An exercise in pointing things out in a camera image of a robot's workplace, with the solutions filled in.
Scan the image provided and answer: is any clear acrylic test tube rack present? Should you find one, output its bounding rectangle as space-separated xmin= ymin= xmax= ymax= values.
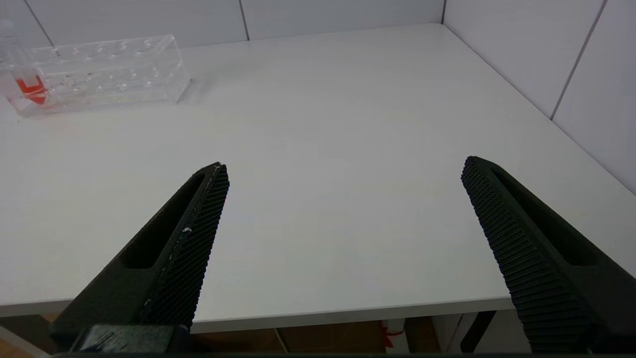
xmin=0 ymin=34 xmax=192 ymax=117

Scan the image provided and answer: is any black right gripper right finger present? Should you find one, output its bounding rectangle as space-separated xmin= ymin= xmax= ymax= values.
xmin=461 ymin=156 xmax=636 ymax=353

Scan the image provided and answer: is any test tube with red pigment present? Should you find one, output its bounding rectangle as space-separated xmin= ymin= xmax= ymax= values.
xmin=0 ymin=20 xmax=49 ymax=106

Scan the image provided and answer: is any white post with red tape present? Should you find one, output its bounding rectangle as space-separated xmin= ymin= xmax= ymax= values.
xmin=382 ymin=320 xmax=409 ymax=355

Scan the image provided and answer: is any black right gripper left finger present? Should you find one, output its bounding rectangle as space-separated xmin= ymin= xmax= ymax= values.
xmin=50 ymin=162 xmax=231 ymax=355

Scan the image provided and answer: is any black slanted frame bar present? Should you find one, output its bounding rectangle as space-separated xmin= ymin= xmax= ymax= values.
xmin=460 ymin=311 xmax=498 ymax=354

